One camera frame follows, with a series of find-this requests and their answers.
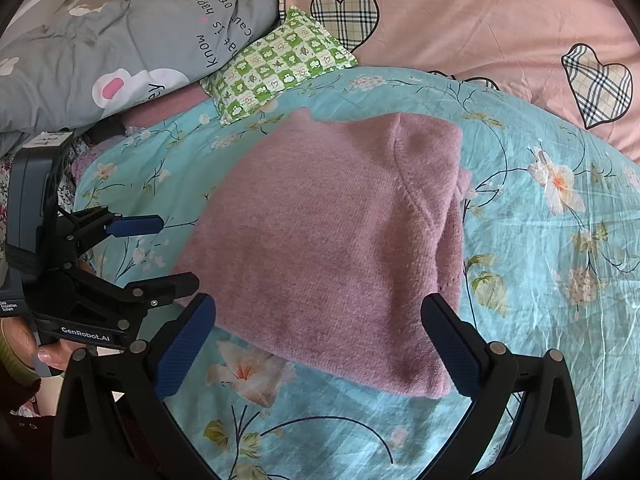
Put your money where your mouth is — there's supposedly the dark pink cloth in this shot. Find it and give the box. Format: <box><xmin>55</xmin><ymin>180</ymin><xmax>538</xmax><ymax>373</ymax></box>
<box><xmin>120</xmin><ymin>82</ymin><xmax>213</xmax><ymax>128</ymax></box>

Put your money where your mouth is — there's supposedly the small-flowered cloth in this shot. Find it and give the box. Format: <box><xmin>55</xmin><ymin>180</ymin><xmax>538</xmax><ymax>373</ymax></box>
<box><xmin>55</xmin><ymin>135</ymin><xmax>103</xmax><ymax>206</ymax></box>

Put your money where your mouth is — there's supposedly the person's left hand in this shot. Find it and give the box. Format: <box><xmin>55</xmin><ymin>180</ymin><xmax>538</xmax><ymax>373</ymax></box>
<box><xmin>2</xmin><ymin>317</ymin><xmax>72</xmax><ymax>372</ymax></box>

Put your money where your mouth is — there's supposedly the pink knit sweater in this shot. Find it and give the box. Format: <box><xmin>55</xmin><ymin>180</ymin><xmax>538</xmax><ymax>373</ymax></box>
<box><xmin>170</xmin><ymin>107</ymin><xmax>473</xmax><ymax>401</ymax></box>

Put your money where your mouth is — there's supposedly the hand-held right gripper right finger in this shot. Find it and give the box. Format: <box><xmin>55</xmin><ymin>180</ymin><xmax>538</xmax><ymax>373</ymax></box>
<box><xmin>421</xmin><ymin>292</ymin><xmax>586</xmax><ymax>480</ymax></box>

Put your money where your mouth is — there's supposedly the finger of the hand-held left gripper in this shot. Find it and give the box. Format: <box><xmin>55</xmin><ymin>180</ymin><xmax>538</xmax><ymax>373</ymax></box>
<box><xmin>74</xmin><ymin>264</ymin><xmax>202</xmax><ymax>309</ymax></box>
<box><xmin>57</xmin><ymin>209</ymin><xmax>164</xmax><ymax>252</ymax></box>

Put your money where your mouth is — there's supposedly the green checked pillow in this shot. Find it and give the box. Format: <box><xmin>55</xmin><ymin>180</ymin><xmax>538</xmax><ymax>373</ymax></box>
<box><xmin>200</xmin><ymin>6</ymin><xmax>359</xmax><ymax>127</ymax></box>

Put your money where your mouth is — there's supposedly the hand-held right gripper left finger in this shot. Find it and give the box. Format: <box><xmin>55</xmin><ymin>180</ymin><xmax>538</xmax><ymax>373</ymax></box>
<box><xmin>52</xmin><ymin>292</ymin><xmax>221</xmax><ymax>480</ymax></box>

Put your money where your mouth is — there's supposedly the grey printed quilt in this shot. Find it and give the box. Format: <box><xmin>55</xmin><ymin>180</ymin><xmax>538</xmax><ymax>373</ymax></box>
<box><xmin>0</xmin><ymin>0</ymin><xmax>286</xmax><ymax>156</ymax></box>

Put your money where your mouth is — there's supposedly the pink quilt with plaid hearts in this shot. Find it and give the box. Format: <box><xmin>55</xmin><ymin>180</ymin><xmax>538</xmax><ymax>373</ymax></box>
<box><xmin>277</xmin><ymin>0</ymin><xmax>640</xmax><ymax>166</ymax></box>

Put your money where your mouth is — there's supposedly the teal floral bed sheet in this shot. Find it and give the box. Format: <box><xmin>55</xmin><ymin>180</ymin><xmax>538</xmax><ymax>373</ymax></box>
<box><xmin>72</xmin><ymin>62</ymin><xmax>640</xmax><ymax>480</ymax></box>

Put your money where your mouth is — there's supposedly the green bangle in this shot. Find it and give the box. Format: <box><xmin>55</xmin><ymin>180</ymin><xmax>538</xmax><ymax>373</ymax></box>
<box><xmin>0</xmin><ymin>330</ymin><xmax>37</xmax><ymax>387</ymax></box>

